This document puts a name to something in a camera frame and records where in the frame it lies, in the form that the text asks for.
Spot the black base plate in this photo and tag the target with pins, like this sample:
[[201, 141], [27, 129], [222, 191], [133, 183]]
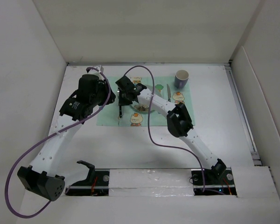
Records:
[[225, 185], [97, 186]]

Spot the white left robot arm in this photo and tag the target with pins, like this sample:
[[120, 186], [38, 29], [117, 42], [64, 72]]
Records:
[[42, 176]]

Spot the steel fork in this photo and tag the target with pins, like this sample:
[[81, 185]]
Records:
[[119, 103]]

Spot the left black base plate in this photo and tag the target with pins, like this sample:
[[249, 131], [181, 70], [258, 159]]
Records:
[[97, 186]]

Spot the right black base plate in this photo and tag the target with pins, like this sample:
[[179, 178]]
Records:
[[225, 185]]

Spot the green floral glass plate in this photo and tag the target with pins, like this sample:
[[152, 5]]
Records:
[[141, 108]]

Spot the green cartoon placemat cloth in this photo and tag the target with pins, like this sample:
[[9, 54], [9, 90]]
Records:
[[109, 115]]

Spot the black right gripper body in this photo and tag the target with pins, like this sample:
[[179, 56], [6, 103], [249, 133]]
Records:
[[123, 99]]

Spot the purple ceramic mug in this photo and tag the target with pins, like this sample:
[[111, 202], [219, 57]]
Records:
[[181, 79]]

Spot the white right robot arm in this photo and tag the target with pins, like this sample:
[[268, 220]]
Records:
[[179, 123]]

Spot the steel table knife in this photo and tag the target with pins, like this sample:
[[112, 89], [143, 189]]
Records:
[[169, 93]]

